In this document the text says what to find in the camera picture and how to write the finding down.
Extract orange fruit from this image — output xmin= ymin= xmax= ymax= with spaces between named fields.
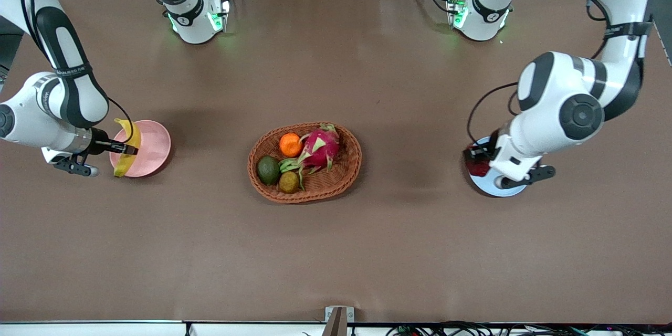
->
xmin=279 ymin=133 xmax=303 ymax=158

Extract bundle of black cables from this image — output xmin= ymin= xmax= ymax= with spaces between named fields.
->
xmin=386 ymin=320 xmax=672 ymax=336

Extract pink plate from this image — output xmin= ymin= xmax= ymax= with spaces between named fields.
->
xmin=109 ymin=120 xmax=172 ymax=178

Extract green avocado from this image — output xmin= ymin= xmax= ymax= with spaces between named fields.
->
xmin=257 ymin=155 xmax=281 ymax=186

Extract pink dragon fruit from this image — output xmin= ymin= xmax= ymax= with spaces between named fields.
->
xmin=279 ymin=123 xmax=341 ymax=191

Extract metal camera post bracket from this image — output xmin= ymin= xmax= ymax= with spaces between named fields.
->
xmin=323 ymin=306 xmax=355 ymax=336

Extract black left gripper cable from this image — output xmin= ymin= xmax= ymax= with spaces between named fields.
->
xmin=467 ymin=0 xmax=614 ymax=145

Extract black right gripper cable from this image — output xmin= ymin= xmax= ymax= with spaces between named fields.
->
xmin=18 ymin=0 xmax=135 ymax=144

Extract dark red apple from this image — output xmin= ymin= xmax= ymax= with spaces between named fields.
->
xmin=464 ymin=153 xmax=493 ymax=179

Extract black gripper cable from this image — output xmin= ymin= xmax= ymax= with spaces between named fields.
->
xmin=467 ymin=0 xmax=614 ymax=145
xmin=18 ymin=0 xmax=135 ymax=144

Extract yellow banana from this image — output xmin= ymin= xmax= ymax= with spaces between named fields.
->
xmin=113 ymin=118 xmax=142 ymax=178

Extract brown wicker basket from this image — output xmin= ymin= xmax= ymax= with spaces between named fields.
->
xmin=247 ymin=122 xmax=363 ymax=204

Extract blue plate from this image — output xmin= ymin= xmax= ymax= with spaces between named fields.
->
xmin=467 ymin=136 xmax=528 ymax=198

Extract brown table cover sheet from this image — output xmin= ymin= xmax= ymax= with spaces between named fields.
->
xmin=0 ymin=0 xmax=672 ymax=324

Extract brown-green kiwi fruit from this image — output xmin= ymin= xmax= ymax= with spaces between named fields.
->
xmin=278 ymin=171 xmax=301 ymax=194

